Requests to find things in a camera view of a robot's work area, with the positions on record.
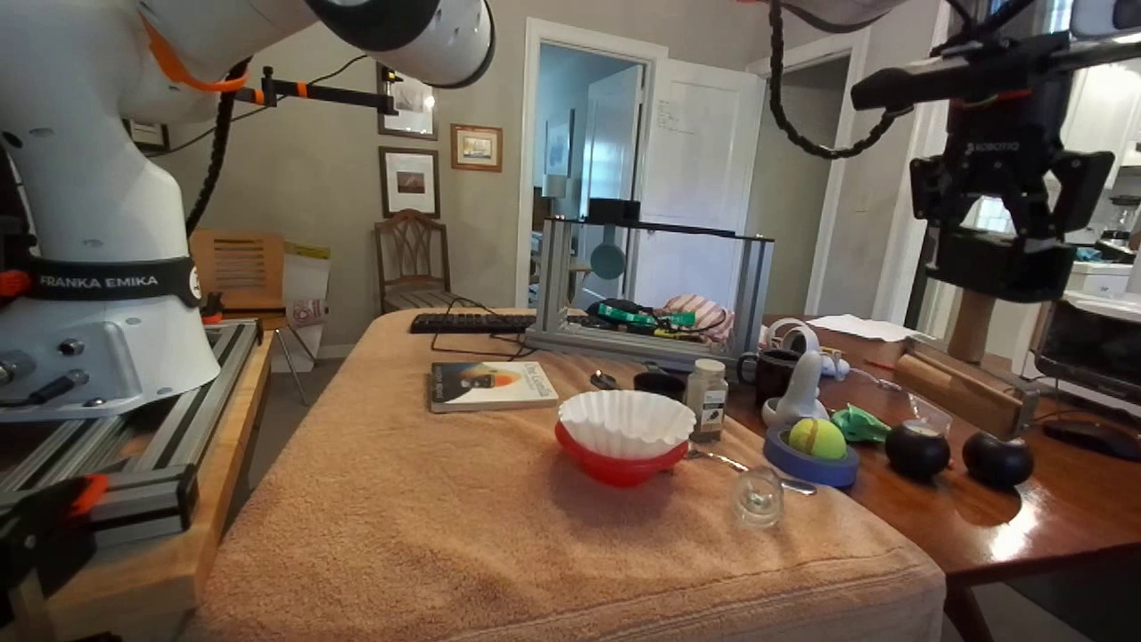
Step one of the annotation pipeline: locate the black orange clamp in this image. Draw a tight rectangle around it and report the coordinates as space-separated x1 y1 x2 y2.
0 470 116 629

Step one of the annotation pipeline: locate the red striped cloth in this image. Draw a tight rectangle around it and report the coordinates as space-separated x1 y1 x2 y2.
654 288 741 349

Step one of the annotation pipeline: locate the small glass jar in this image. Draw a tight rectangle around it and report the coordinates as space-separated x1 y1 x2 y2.
684 356 730 442

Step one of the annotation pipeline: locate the white door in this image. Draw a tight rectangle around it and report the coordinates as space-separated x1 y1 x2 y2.
633 56 768 325

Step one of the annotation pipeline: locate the red bowl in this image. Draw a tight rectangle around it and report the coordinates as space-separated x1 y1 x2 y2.
552 419 695 490

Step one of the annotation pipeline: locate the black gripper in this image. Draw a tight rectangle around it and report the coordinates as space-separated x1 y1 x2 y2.
906 112 1118 306

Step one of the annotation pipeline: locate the white figurine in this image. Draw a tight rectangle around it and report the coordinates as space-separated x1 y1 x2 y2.
778 349 835 429

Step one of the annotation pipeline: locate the framed wall picture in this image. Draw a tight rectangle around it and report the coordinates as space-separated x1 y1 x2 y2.
375 63 442 142
448 123 506 175
377 142 442 221

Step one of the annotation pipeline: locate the One Gorilla picture book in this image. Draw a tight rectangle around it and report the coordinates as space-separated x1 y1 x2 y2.
423 356 563 419

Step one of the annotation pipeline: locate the blue bowl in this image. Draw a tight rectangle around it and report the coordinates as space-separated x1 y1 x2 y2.
758 420 861 494

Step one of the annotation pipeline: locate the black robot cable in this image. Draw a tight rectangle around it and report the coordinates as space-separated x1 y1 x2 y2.
761 0 912 163

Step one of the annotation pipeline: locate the silver spoon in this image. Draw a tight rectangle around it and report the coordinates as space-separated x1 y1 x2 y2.
684 440 815 496

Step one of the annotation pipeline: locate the white toaster oven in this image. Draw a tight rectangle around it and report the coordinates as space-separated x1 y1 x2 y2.
1030 288 1141 420

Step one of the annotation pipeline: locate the aluminium rail robot base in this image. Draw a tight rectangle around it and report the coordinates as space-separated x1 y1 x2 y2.
0 316 263 563

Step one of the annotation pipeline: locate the teal round disc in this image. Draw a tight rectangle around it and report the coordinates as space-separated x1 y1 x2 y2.
587 239 631 286

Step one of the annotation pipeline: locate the white paper bag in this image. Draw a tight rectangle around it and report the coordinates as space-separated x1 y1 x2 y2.
280 243 336 362

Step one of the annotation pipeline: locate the wooden base board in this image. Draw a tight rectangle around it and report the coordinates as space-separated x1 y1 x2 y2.
32 327 278 642

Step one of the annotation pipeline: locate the green tube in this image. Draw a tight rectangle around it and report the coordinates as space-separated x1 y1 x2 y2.
584 297 697 338

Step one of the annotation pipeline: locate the light wooden crate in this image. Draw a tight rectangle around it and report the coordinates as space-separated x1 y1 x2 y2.
188 227 291 316

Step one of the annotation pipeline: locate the silver aluminium frame platform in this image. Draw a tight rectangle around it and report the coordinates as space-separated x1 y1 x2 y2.
522 192 778 366

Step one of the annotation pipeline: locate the clear glass cup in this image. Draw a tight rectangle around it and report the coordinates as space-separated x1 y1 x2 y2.
730 465 789 534

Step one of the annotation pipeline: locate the yellow-green tennis ball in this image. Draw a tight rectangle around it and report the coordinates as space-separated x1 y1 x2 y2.
783 414 853 465

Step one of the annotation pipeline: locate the dark round ball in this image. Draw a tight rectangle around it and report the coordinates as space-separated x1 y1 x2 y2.
883 420 954 484
960 429 1038 494

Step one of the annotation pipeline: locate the green toy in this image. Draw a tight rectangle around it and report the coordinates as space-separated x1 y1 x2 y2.
831 402 891 450

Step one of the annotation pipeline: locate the white paper sheet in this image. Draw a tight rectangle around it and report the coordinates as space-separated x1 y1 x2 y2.
806 312 921 349

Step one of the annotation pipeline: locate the black keyboard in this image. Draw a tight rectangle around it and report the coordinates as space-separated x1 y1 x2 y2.
405 312 539 338

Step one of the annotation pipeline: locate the black measuring cup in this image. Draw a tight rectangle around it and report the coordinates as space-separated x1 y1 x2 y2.
631 363 691 402

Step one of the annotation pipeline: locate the white paper coffee filter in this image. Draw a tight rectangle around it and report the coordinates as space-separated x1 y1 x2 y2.
552 388 697 465

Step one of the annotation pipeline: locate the dark wooden chair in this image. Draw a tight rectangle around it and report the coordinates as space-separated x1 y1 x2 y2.
369 212 456 316

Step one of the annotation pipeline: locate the tan towel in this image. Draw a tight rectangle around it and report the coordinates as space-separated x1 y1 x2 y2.
181 306 952 642

